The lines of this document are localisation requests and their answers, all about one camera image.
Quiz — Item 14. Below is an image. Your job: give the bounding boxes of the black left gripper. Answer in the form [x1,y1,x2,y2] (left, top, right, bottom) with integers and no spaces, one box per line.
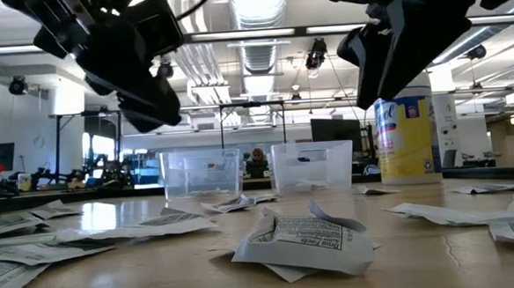
[72,0,190,137]

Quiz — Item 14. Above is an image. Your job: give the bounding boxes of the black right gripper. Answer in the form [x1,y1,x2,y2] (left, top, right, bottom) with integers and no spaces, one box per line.
[334,0,481,112]

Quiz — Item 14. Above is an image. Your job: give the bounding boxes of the white bandage wrapper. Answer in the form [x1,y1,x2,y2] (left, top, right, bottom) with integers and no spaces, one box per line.
[184,187,232,199]
[381,196,509,232]
[54,222,165,245]

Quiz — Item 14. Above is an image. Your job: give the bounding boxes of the black background robot arms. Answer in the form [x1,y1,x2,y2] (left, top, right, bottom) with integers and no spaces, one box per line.
[78,152,132,189]

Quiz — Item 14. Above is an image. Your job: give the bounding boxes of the clear plastic bin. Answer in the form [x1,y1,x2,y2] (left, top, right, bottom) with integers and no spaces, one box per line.
[269,138,356,196]
[158,147,243,201]

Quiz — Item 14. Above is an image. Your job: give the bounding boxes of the black monitor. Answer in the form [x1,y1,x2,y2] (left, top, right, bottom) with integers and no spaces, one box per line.
[310,115,364,155]

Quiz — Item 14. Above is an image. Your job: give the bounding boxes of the yellow disinfectant wipes canister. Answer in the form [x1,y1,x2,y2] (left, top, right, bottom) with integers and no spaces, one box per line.
[371,70,444,187]

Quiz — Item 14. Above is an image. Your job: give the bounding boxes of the person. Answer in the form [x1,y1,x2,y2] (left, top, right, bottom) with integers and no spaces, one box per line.
[243,146,272,180]

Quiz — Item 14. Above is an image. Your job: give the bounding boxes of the grey office chair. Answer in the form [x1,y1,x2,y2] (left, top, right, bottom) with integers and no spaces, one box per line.
[441,149,460,170]

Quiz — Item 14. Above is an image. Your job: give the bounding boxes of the black ceiling-hung camera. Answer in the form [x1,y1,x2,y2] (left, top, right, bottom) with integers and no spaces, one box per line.
[303,36,330,71]
[465,43,488,62]
[7,75,31,96]
[155,59,175,79]

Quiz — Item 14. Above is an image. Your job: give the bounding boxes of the black background workstation frame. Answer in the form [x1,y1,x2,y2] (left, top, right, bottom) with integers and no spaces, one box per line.
[48,107,127,187]

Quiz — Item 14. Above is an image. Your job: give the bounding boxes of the silver ceiling duct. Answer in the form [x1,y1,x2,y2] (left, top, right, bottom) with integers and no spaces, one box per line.
[226,0,297,129]

